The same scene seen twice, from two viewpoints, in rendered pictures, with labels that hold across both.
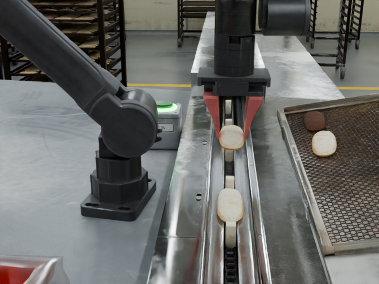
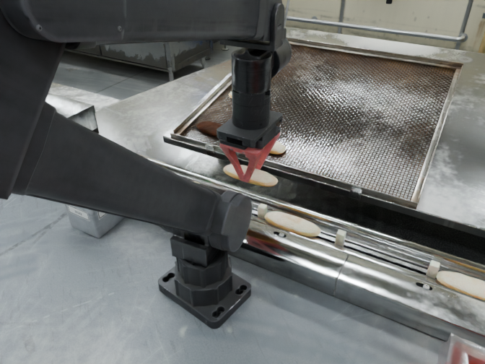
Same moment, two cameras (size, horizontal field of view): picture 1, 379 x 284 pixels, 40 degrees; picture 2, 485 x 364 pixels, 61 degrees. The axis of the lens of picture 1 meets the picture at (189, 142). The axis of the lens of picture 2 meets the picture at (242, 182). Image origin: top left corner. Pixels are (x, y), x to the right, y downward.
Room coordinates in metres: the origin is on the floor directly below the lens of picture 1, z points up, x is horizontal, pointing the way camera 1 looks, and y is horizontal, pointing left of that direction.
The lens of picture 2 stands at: (0.50, 0.46, 1.30)
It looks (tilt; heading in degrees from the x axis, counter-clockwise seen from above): 35 degrees down; 295
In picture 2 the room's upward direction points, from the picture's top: straight up
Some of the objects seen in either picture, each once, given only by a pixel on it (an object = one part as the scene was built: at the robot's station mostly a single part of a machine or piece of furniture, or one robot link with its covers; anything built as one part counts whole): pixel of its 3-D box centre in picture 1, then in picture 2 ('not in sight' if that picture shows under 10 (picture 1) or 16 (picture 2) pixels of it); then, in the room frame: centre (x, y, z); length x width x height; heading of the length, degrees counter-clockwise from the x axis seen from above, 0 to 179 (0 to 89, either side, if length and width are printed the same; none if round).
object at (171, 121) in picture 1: (164, 133); (97, 211); (0.98, 0.05, 0.84); 0.08 x 0.08 x 0.11; 86
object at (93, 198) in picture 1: (119, 177); (203, 271); (0.73, 0.11, 0.86); 0.12 x 0.09 x 0.08; 167
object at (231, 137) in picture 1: (231, 135); (250, 173); (0.74, -0.06, 0.93); 0.10 x 0.04 x 0.01; 176
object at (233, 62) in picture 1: (233, 60); (250, 110); (0.74, -0.06, 1.04); 0.10 x 0.07 x 0.07; 86
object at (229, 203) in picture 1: (229, 203); (291, 222); (0.65, -0.06, 0.86); 0.10 x 0.04 x 0.01; 176
